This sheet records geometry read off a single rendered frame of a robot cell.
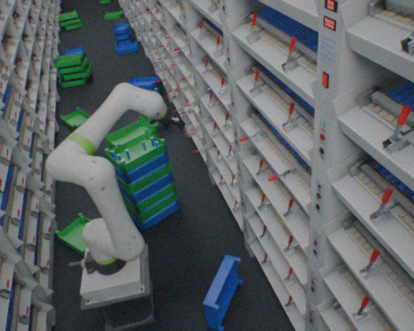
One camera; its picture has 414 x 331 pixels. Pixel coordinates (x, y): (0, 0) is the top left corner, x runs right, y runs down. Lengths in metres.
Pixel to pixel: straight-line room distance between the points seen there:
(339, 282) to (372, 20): 0.79
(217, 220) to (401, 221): 1.69
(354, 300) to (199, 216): 1.46
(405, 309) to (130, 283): 1.17
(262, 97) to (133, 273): 0.98
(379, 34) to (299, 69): 0.37
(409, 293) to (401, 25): 0.60
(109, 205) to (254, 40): 0.78
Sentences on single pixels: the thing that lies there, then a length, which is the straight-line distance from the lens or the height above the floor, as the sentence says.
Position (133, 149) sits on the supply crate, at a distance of 2.40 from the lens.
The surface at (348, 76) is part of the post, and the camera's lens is 0.88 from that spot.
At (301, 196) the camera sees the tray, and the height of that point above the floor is 0.91.
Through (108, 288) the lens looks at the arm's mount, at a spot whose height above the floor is 0.36.
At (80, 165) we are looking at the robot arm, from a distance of 1.41.
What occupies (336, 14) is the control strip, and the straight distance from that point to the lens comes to 0.84.
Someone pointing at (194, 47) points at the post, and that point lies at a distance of 2.23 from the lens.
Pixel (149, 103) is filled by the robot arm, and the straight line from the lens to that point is 1.64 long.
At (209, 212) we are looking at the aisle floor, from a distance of 2.54.
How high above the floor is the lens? 1.76
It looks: 37 degrees down
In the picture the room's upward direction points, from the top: 9 degrees counter-clockwise
